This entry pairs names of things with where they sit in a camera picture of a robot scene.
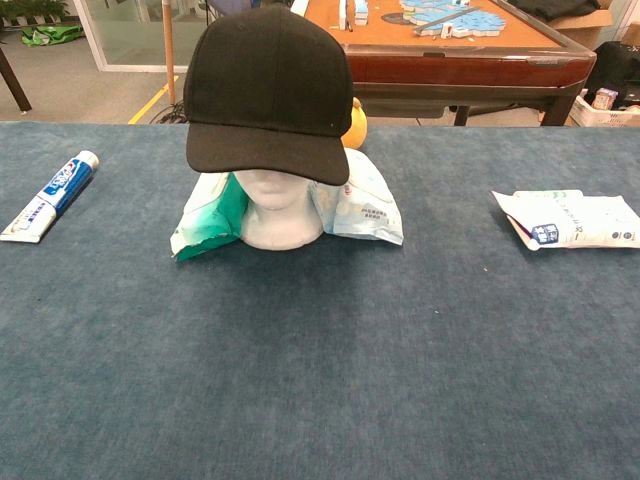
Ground green bag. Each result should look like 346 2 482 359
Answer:
20 24 85 49

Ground white blue-labelled tissue pack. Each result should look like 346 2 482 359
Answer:
491 190 640 251

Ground black garment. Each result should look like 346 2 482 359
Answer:
507 0 601 23

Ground green wet wipes pack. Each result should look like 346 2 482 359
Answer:
169 172 250 263

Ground potted green plants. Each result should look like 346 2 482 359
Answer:
0 0 70 26

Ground brown mahjong table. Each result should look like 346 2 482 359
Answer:
289 0 598 127

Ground glass partition frame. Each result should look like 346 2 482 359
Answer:
73 0 211 73

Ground blue mahjong tile cluster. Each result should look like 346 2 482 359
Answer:
399 0 507 40

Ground yellow plush toy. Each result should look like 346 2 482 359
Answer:
341 96 369 150

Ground black bag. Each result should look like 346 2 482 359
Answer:
582 40 640 110

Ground blue white toothpaste tube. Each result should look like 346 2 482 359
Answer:
0 149 100 245

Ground white plastic crate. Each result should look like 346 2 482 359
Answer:
569 93 640 129

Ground wooden pole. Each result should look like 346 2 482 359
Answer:
162 0 178 106

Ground light blue wipes pack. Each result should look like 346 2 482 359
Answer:
308 147 404 246

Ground cardboard box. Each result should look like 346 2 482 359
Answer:
547 8 640 51

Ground black cable bundle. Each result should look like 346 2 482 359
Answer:
148 98 191 125

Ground black baseball cap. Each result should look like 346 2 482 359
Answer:
182 3 355 187

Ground white green-labelled pack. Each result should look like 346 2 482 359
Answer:
513 189 585 200

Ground dark table leg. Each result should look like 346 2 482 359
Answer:
0 47 33 114

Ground white foam mannequin head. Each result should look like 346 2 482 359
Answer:
233 169 325 251

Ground blue table mat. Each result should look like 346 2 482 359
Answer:
0 121 640 480

